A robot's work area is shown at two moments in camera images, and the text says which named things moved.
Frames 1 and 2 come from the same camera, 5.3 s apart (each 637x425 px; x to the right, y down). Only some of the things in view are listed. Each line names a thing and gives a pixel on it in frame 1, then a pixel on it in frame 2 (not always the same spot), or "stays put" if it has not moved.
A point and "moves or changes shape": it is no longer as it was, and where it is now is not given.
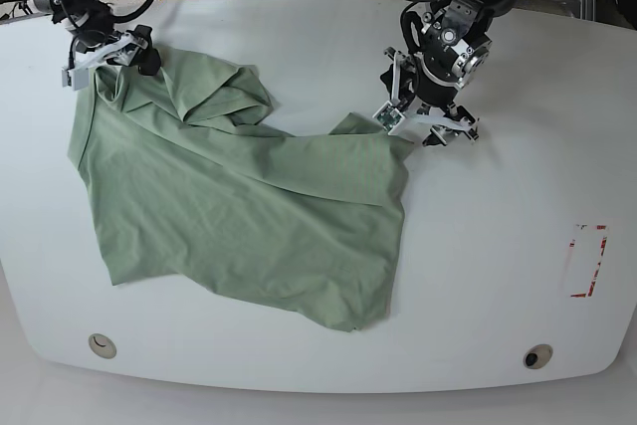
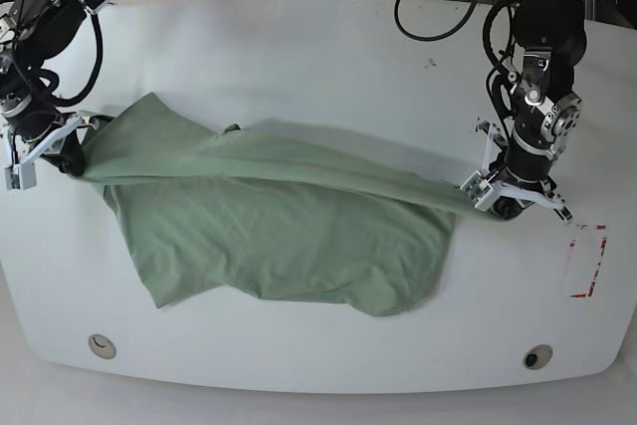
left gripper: (90, 22) to (33, 120)
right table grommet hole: (537, 356) stays put
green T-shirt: (197, 188) moves or changes shape
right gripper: (455, 49) to (542, 126)
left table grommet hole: (102, 345) stays put
